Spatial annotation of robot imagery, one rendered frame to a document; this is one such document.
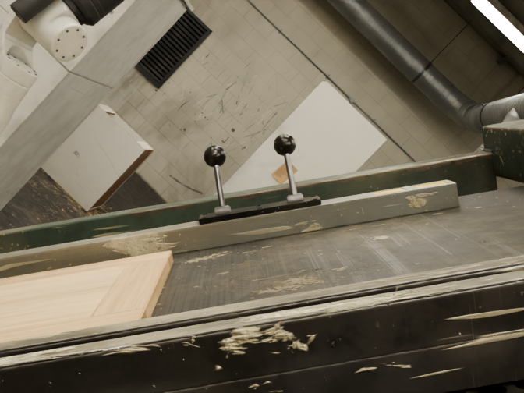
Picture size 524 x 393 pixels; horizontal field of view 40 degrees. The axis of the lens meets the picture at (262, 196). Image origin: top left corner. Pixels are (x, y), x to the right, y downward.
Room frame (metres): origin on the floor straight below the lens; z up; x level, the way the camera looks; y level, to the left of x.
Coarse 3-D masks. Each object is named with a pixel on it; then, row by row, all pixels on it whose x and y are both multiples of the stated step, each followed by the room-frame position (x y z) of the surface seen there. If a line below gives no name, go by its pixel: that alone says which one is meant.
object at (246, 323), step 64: (192, 320) 0.50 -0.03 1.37; (256, 320) 0.47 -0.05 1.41; (320, 320) 0.47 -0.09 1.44; (384, 320) 0.47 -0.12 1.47; (448, 320) 0.48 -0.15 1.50; (512, 320) 0.48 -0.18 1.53; (0, 384) 0.46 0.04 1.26; (64, 384) 0.46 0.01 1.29; (128, 384) 0.46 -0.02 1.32; (192, 384) 0.47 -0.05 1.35; (256, 384) 0.47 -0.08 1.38; (320, 384) 0.47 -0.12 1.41; (384, 384) 0.48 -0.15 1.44; (448, 384) 0.48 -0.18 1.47
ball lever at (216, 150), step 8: (208, 152) 1.19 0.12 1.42; (216, 152) 1.19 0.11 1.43; (224, 152) 1.20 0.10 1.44; (208, 160) 1.19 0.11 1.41; (216, 160) 1.19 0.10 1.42; (224, 160) 1.20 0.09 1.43; (216, 168) 1.19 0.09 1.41; (216, 176) 1.19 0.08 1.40; (216, 184) 1.18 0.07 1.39; (224, 200) 1.17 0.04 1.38; (216, 208) 1.16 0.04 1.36; (224, 208) 1.15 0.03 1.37
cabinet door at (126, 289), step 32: (160, 256) 1.04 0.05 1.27; (0, 288) 0.99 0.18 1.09; (32, 288) 0.96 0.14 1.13; (64, 288) 0.93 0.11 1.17; (96, 288) 0.90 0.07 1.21; (128, 288) 0.86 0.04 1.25; (160, 288) 0.89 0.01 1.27; (0, 320) 0.81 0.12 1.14; (32, 320) 0.79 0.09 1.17; (64, 320) 0.77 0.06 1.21; (96, 320) 0.73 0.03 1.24; (128, 320) 0.72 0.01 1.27
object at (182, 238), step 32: (416, 192) 1.16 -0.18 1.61; (448, 192) 1.16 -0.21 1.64; (192, 224) 1.16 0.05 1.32; (224, 224) 1.14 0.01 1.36; (256, 224) 1.14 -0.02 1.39; (288, 224) 1.15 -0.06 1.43; (320, 224) 1.15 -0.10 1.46; (352, 224) 1.16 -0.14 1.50; (0, 256) 1.14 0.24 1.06; (32, 256) 1.12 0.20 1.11; (64, 256) 1.12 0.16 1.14; (96, 256) 1.13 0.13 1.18; (128, 256) 1.13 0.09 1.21
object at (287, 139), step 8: (280, 136) 1.20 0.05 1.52; (288, 136) 1.20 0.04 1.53; (280, 144) 1.20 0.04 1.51; (288, 144) 1.20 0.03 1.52; (280, 152) 1.20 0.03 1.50; (288, 152) 1.20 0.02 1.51; (288, 160) 1.20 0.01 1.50; (288, 168) 1.19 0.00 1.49; (288, 176) 1.19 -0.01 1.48; (296, 192) 1.18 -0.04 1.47; (288, 200) 1.16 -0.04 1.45; (296, 200) 1.16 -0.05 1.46
